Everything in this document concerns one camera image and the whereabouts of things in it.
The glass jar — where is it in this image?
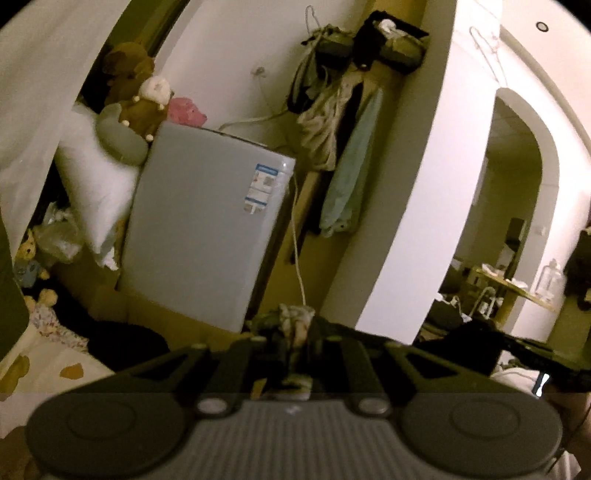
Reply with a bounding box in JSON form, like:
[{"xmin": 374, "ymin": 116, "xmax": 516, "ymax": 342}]
[{"xmin": 536, "ymin": 258, "xmax": 565, "ymax": 303}]

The pink plush toy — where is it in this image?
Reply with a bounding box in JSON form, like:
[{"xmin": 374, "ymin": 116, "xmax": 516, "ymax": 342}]
[{"xmin": 167, "ymin": 96, "xmax": 208, "ymax": 127}]

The white cable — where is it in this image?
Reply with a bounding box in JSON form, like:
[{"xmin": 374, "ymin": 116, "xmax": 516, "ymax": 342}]
[{"xmin": 220, "ymin": 110, "xmax": 309, "ymax": 307}]

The light green hanging cloth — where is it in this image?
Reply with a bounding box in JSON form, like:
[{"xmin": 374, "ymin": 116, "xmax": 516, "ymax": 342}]
[{"xmin": 318, "ymin": 87, "xmax": 385, "ymax": 238}]

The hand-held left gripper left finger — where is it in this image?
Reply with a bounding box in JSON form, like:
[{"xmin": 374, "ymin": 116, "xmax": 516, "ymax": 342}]
[{"xmin": 126, "ymin": 335, "xmax": 285, "ymax": 417}]

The white pillow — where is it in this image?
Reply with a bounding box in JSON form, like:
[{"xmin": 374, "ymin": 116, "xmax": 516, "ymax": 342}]
[
  {"xmin": 54, "ymin": 102, "xmax": 145, "ymax": 269},
  {"xmin": 0, "ymin": 0, "xmax": 136, "ymax": 252}
]

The beige hanging cloth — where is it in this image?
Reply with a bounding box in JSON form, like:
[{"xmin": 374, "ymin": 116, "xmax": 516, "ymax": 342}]
[{"xmin": 294, "ymin": 71, "xmax": 363, "ymax": 172}]

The small bear in blue clothes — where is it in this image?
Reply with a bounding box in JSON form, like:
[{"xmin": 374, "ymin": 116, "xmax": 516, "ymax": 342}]
[{"xmin": 13, "ymin": 230, "xmax": 51, "ymax": 288}]

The white printed bed sheet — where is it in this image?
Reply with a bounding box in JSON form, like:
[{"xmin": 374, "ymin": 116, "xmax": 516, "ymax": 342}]
[{"xmin": 0, "ymin": 320, "xmax": 118, "ymax": 402}]

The brown teddy bear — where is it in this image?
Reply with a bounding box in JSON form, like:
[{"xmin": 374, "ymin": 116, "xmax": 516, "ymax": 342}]
[{"xmin": 102, "ymin": 42, "xmax": 175, "ymax": 139}]

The black storage bag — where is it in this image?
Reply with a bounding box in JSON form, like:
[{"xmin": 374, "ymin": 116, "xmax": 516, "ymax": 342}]
[
  {"xmin": 355, "ymin": 10, "xmax": 431, "ymax": 75},
  {"xmin": 302, "ymin": 25, "xmax": 356, "ymax": 70}
]

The floral bear print cloth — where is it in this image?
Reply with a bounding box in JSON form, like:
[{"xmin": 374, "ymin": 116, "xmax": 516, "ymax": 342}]
[{"xmin": 276, "ymin": 303, "xmax": 318, "ymax": 401}]

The wooden table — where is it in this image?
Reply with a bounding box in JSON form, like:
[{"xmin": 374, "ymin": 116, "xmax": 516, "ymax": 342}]
[{"xmin": 470, "ymin": 264, "xmax": 557, "ymax": 319}]

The grey wrapped washing machine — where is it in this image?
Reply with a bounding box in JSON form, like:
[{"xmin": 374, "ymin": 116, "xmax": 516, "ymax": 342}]
[{"xmin": 119, "ymin": 121, "xmax": 297, "ymax": 334}]

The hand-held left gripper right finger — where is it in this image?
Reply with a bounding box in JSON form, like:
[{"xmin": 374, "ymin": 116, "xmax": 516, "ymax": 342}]
[{"xmin": 311, "ymin": 322, "xmax": 486, "ymax": 419}]

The grey plush toy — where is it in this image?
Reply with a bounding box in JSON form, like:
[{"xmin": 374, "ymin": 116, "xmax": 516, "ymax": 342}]
[{"xmin": 93, "ymin": 103, "xmax": 149, "ymax": 166}]

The small doll in floral dress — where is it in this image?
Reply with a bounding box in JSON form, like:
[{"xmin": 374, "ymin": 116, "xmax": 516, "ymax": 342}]
[{"xmin": 23, "ymin": 288, "xmax": 89, "ymax": 352}]

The black cloth heap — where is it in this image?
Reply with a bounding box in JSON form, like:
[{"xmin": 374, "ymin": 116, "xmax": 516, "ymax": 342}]
[{"xmin": 87, "ymin": 318, "xmax": 171, "ymax": 363}]

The clear plastic bag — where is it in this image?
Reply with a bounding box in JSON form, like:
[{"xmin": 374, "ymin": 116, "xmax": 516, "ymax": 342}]
[{"xmin": 31, "ymin": 203, "xmax": 85, "ymax": 265}]

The wire hanger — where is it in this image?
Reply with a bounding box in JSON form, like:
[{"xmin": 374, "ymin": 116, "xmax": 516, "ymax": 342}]
[
  {"xmin": 305, "ymin": 4, "xmax": 325, "ymax": 34},
  {"xmin": 468, "ymin": 25, "xmax": 509, "ymax": 89}
]

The person's right forearm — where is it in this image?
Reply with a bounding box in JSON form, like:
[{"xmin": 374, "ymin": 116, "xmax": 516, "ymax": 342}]
[{"xmin": 545, "ymin": 392, "xmax": 591, "ymax": 480}]

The plain dark cushion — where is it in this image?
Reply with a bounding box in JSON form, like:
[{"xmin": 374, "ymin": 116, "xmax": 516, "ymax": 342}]
[{"xmin": 0, "ymin": 216, "xmax": 31, "ymax": 363}]

